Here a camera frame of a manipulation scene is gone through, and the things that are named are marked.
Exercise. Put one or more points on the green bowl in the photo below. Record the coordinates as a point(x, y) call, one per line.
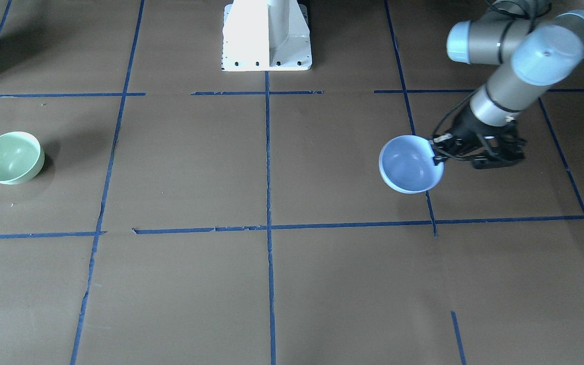
point(21, 157)

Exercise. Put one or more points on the blue bowl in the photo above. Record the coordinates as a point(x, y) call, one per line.
point(406, 164)

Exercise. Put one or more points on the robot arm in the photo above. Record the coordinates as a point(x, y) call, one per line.
point(531, 56)

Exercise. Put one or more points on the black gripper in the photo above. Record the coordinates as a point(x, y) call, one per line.
point(466, 126)

